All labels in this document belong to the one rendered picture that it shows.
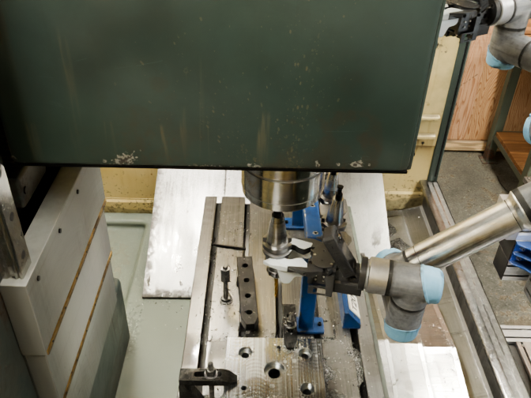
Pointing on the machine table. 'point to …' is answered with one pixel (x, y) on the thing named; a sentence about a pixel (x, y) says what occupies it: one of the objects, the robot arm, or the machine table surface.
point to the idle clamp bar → (246, 283)
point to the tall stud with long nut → (225, 283)
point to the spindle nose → (282, 189)
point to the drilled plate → (313, 366)
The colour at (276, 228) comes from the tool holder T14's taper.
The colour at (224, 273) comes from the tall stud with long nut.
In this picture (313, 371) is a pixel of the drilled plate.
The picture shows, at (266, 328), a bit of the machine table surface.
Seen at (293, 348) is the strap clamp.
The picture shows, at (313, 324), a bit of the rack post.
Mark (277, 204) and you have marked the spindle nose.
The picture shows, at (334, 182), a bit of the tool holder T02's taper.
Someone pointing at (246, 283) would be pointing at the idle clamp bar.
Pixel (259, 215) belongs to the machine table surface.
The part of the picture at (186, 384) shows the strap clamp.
